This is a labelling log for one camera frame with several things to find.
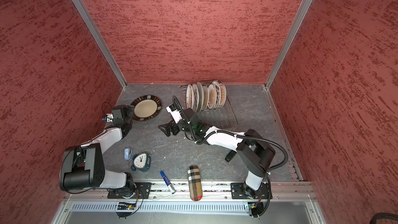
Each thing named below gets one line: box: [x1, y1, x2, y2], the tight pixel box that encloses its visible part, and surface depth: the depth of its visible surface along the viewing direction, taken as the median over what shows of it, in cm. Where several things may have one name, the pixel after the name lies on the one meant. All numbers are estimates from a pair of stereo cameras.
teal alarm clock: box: [131, 152, 152, 172], surface depth 81 cm
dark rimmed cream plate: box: [130, 94, 163, 122], surface depth 109 cm
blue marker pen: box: [159, 170, 176, 195], surface depth 77 cm
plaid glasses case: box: [187, 164, 203, 202], surface depth 75 cm
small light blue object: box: [124, 147, 133, 161], surface depth 85 cm
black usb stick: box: [224, 149, 237, 163], surface depth 86 cm
